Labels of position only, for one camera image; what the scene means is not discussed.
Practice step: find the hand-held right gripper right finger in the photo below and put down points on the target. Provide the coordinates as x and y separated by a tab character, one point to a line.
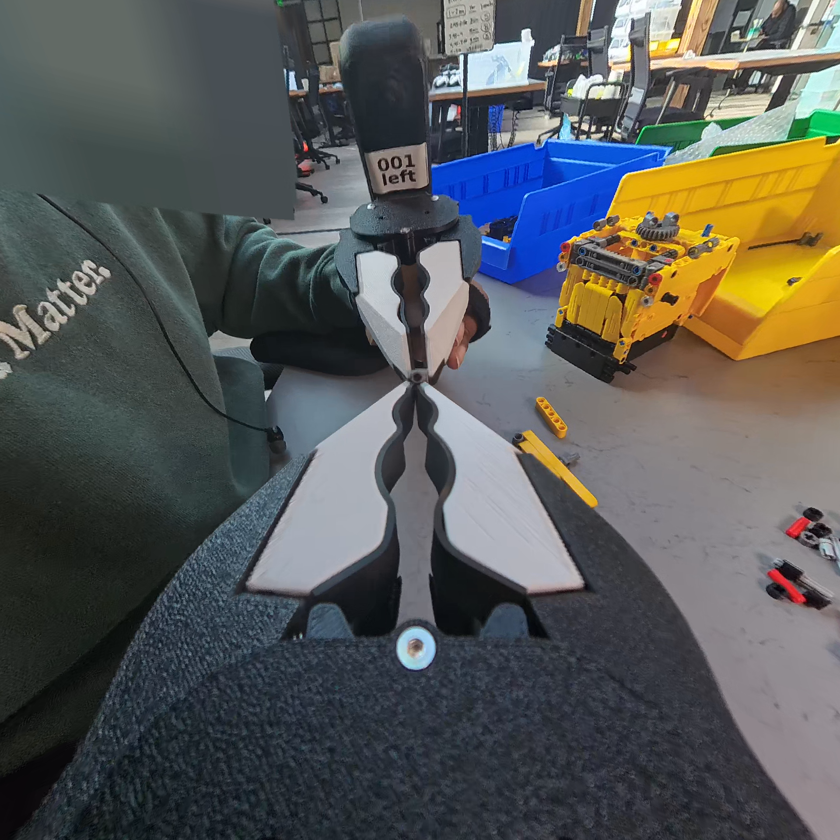
505	525

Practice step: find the clear plastic container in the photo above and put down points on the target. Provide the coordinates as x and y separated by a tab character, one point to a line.
499	62

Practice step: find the black quilted cushion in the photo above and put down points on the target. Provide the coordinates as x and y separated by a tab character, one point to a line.
315	354

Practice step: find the long wooden table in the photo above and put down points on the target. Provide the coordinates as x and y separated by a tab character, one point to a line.
722	62

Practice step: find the short yellow lego beam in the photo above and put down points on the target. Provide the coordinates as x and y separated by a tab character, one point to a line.
551	417

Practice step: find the person's left hand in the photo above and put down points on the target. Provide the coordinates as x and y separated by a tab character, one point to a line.
460	344

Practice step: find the work table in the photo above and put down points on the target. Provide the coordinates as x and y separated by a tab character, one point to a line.
485	88

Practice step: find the black utility cart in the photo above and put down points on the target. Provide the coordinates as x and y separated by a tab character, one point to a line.
590	105

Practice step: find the pile of small lego pieces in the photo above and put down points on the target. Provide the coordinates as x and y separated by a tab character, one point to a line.
800	564

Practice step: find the whiteboard with writing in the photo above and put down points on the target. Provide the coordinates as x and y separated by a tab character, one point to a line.
469	26

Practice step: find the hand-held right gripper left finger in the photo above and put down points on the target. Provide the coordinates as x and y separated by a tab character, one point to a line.
321	525

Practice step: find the yellow plastic bin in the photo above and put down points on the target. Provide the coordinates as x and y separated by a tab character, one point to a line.
754	197

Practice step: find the black office chair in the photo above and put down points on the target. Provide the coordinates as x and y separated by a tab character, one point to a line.
315	131
636	65
308	187

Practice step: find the blue plastic bin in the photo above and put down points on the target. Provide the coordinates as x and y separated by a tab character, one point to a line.
485	177
577	197

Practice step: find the bubble wrap sheet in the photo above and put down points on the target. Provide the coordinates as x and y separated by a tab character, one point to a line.
741	131

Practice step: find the yellow black lego vehicle model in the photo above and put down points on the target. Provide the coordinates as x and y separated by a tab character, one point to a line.
630	295

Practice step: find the green plastic bin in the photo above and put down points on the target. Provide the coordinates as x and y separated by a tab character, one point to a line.
669	134

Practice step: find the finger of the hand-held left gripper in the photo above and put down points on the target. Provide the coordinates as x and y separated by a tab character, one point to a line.
375	295
449	289

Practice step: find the long yellow lego beam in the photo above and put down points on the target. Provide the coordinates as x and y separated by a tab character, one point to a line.
558	469

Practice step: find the person's left forearm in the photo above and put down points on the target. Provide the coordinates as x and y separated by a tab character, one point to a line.
282	282

